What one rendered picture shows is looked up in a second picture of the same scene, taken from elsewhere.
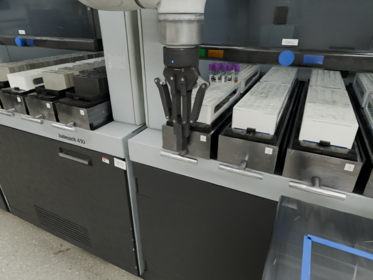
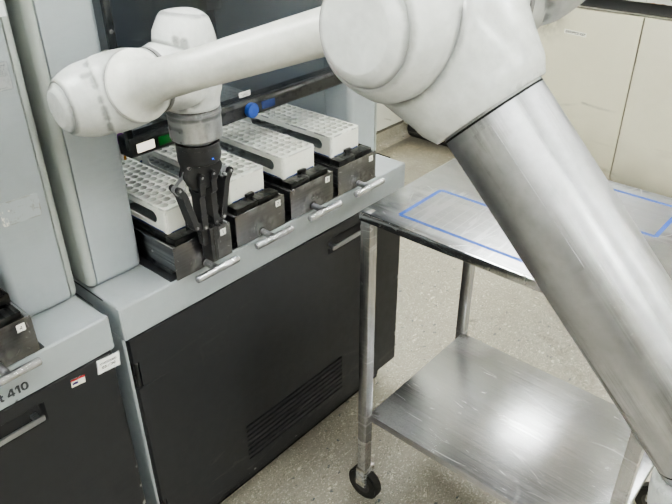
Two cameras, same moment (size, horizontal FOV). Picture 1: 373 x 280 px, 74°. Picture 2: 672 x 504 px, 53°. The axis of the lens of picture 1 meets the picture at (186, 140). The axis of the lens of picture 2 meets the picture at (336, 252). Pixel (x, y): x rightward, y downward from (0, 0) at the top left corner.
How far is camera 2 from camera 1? 107 cm
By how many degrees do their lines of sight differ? 64
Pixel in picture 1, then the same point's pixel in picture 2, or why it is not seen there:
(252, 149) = (265, 211)
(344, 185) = (328, 195)
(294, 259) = (413, 223)
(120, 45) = (24, 178)
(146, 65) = (80, 189)
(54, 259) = not seen: outside the picture
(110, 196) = (91, 446)
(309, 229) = (394, 212)
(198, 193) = (224, 305)
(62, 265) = not seen: outside the picture
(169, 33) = (211, 131)
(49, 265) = not seen: outside the picture
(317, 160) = (309, 187)
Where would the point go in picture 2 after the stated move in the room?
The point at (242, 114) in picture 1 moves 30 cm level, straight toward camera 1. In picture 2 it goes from (236, 183) to (372, 217)
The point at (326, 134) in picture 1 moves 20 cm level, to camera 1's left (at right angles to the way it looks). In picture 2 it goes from (299, 162) to (266, 203)
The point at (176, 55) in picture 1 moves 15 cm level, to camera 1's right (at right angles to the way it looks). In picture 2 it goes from (215, 150) to (248, 119)
